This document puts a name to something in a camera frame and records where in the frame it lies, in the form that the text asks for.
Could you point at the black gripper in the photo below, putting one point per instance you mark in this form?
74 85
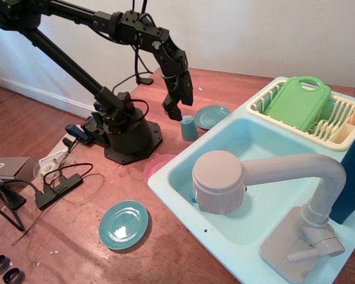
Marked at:
174 65

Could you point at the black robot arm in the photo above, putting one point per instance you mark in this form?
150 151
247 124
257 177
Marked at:
118 126

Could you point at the teal plate near sink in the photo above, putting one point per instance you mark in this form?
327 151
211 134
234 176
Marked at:
209 116

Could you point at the teal plastic cup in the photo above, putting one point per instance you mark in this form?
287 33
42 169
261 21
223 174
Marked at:
188 128

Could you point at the pink plate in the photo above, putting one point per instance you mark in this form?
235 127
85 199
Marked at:
155 165

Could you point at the blue table clamp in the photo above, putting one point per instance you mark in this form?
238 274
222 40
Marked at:
79 134

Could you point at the green cutting board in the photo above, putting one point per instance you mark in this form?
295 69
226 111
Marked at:
299 101

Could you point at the teal plate front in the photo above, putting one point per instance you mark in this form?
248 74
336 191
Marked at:
123 225

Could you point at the clear plastic bag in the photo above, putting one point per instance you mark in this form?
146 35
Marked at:
49 168

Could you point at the cream dish rack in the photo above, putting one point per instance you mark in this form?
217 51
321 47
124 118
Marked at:
332 128

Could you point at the black usb hub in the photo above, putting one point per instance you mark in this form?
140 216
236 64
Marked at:
50 195

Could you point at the grey box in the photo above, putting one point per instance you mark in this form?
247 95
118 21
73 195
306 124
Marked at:
17 168

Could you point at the grey toy faucet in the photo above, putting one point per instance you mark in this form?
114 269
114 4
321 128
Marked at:
304 235

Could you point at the black power plug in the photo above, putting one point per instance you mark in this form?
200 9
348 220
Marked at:
14 200

